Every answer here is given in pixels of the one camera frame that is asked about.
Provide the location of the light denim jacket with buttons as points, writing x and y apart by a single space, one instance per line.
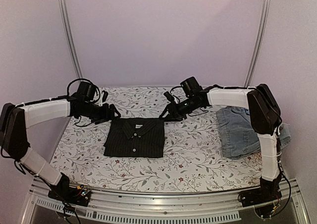
285 135

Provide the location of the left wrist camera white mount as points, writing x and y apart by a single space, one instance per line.
104 96

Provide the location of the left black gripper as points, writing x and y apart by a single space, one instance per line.
107 116

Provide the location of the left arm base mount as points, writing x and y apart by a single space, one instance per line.
73 195

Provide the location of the right aluminium frame post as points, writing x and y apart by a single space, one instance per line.
258 42

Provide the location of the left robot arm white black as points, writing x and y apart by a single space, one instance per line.
29 130

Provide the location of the light blue denim jeans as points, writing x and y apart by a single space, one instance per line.
238 139

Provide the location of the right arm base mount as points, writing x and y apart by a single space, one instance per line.
264 201

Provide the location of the black pinstriped shirt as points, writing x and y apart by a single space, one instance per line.
135 138

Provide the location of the aluminium frame post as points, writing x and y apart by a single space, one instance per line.
69 37
258 42

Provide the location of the left aluminium frame post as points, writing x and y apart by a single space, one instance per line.
69 37

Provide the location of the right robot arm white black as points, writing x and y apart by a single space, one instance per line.
265 117

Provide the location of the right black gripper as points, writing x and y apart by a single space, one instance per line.
174 113

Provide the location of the front aluminium rail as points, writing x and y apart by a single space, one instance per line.
108 206

